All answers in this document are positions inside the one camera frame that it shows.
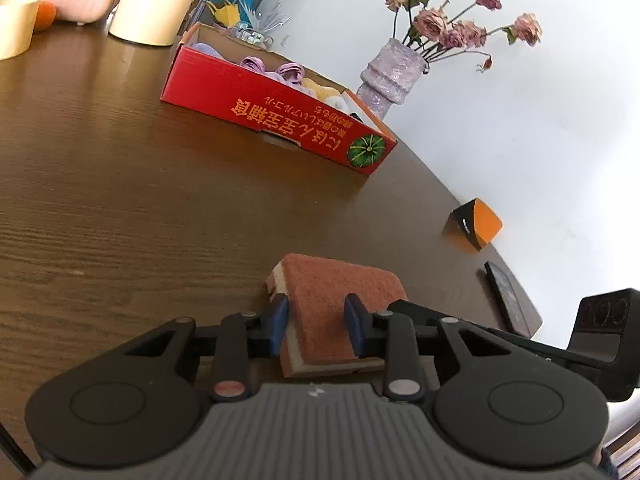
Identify pile of colourful clutter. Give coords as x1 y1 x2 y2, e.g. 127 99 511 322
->
204 0 292 47

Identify orange and black box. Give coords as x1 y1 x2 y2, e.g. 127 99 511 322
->
442 198 504 253

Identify black smartphone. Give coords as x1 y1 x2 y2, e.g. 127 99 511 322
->
483 259 534 339

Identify lilac ribbon bundle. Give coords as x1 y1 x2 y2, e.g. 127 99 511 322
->
239 56 304 87

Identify dried pink roses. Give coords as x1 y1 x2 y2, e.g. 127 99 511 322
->
377 0 544 74

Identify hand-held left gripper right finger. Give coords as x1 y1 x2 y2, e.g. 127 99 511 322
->
344 294 506 402

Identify orange fruit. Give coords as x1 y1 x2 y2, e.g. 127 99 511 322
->
32 2 57 32

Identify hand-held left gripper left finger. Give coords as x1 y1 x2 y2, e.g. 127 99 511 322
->
125 297 291 402

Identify brown scouring sponge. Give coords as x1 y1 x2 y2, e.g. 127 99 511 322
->
264 253 409 379

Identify red cardboard box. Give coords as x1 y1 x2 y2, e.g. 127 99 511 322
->
159 22 399 177

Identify yellow mug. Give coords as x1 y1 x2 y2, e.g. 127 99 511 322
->
0 0 42 61

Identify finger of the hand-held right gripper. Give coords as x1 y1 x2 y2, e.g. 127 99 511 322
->
388 299 602 377

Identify yellow thermos jug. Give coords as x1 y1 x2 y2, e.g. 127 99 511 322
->
108 0 212 48

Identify pink textured vase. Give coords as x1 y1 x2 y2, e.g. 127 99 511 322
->
355 38 430 121

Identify yellow plush toy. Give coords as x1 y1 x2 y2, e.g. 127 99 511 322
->
302 77 343 102

